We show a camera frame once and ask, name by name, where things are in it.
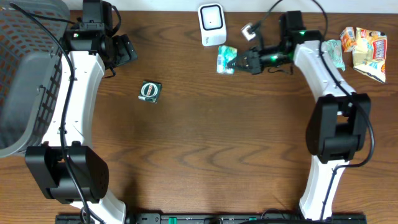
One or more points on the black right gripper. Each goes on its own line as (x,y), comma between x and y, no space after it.
(252,65)

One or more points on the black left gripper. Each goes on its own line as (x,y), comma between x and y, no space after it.
(127,51)

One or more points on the teal Kleenex tissue pack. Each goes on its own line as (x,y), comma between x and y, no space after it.
(225,54)

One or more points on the mint green wipes pack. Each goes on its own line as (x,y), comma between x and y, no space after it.
(335,52)

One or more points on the dark green round-logo packet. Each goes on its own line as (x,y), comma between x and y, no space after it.
(150,91)

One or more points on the orange Kleenex tissue pack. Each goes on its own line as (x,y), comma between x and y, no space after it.
(348,40)

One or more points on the cream snack bag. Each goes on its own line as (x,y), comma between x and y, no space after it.
(369,55)

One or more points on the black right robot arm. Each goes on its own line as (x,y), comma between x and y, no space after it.
(340,119)

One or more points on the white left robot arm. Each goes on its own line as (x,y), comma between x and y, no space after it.
(65,165)

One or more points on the white barcode scanner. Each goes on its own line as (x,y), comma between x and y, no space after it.
(212,24)

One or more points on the dark grey plastic basket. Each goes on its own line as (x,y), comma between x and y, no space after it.
(31,66)

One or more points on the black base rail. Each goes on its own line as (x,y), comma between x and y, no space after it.
(273,217)

